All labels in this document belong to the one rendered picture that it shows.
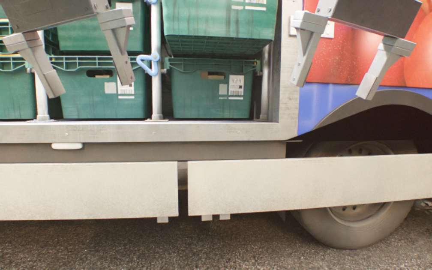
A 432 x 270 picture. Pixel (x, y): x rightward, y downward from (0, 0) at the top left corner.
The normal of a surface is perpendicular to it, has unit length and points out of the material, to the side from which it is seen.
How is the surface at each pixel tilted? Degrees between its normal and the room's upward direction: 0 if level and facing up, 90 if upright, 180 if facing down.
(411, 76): 90
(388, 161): 90
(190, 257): 0
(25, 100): 94
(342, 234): 73
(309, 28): 113
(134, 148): 90
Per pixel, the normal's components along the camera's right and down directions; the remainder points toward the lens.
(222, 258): 0.00, -0.99
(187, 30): 0.11, 0.26
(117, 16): -0.04, 0.50
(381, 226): -0.01, -0.14
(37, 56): 0.99, -0.11
